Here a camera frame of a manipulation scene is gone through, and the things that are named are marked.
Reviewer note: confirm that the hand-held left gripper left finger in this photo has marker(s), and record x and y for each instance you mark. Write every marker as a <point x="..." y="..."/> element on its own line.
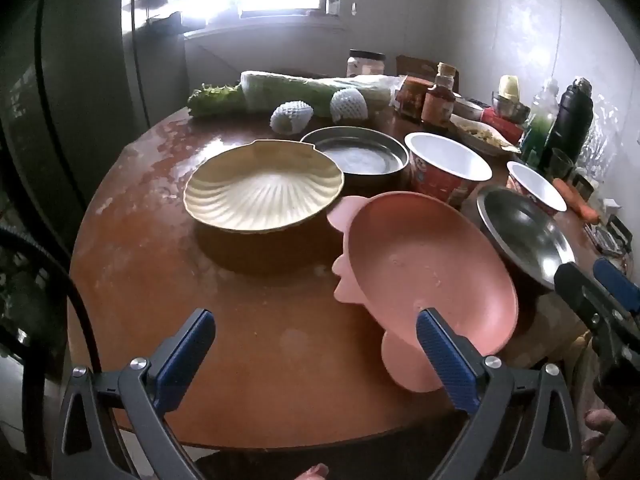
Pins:
<point x="187" y="355"/>

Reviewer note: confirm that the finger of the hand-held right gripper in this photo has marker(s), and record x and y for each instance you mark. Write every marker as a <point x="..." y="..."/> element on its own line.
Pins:
<point x="617" y="282"/>
<point x="575" y="285"/>

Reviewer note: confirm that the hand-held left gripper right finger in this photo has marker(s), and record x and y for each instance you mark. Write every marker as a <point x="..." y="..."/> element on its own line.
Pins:
<point x="442" y="360"/>

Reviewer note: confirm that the stainless steel bowl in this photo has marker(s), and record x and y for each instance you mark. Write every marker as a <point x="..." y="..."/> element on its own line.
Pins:
<point x="520" y="230"/>

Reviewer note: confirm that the pink plate with ears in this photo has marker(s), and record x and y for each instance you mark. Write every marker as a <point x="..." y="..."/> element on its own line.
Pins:
<point x="425" y="260"/>

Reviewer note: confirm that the red instant noodle bowl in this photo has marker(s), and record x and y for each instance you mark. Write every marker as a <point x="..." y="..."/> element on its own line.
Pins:
<point x="445" y="180"/>
<point x="535" y="185"/>

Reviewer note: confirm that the cream shell-shaped plate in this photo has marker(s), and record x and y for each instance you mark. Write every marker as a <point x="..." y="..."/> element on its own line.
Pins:
<point x="260" y="190"/>

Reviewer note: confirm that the round stainless steel pan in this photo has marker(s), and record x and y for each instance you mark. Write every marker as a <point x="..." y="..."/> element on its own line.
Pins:
<point x="360" y="160"/>

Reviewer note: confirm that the person's right hand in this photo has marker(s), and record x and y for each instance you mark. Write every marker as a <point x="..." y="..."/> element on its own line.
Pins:
<point x="600" y="420"/>

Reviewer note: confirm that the small white box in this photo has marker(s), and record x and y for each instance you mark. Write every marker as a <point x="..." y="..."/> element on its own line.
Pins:
<point x="611" y="204"/>

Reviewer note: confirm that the orange carrot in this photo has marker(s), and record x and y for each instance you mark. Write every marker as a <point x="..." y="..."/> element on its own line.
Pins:
<point x="575" y="200"/>

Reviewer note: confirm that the small steel cup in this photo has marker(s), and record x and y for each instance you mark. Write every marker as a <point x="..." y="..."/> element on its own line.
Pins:
<point x="583" y="184"/>

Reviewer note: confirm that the small glass cup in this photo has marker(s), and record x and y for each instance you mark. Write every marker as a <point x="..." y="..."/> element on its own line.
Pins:
<point x="561" y="165"/>

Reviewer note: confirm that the clear plastic bag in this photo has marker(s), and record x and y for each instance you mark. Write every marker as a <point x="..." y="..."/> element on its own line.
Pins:
<point x="607" y="130"/>

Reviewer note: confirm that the green liquid plastic bottle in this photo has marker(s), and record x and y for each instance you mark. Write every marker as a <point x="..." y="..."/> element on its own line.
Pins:
<point x="537" y="135"/>

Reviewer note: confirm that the black thermos flask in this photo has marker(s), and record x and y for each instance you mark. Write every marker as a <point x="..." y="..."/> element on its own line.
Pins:
<point x="570" y="120"/>

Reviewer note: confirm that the red box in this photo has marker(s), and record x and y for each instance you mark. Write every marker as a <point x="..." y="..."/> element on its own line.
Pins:
<point x="505" y="127"/>

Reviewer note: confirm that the white plate of food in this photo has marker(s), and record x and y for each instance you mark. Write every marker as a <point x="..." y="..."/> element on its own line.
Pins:
<point x="482" y="135"/>

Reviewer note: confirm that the small steel bowl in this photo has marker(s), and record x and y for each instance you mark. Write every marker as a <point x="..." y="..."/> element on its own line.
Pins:
<point x="510" y="110"/>

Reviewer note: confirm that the white ceramic bowl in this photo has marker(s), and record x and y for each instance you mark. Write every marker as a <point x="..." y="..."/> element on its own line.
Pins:
<point x="467" y="107"/>

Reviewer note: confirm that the pale yellow cup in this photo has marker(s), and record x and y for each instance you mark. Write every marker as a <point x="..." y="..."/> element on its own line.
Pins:
<point x="509" y="87"/>

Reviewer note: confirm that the brown sauce bottle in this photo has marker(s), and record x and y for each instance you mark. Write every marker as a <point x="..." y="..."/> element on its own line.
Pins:
<point x="439" y="105"/>

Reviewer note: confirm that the red chili sauce jar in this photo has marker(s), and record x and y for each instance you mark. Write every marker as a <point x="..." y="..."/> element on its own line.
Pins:
<point x="414" y="100"/>

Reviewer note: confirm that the green leaf lettuce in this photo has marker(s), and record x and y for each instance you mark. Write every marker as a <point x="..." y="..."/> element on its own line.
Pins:
<point x="215" y="102"/>

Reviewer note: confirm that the fruit in white foam net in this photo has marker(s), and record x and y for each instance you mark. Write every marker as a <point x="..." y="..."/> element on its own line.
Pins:
<point x="347" y="105"/>
<point x="290" y="117"/>

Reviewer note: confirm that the wooden chair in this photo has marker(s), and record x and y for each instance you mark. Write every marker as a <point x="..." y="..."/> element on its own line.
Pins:
<point x="415" y="65"/>

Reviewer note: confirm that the wrapped napa cabbage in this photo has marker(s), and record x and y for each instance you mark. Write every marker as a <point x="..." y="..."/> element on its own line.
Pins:
<point x="290" y="90"/>

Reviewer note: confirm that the dark grey refrigerator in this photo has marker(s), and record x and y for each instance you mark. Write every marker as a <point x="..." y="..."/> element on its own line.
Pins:
<point x="75" y="85"/>

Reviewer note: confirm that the clear jar with black lid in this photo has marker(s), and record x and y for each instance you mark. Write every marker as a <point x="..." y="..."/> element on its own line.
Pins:
<point x="365" y="66"/>

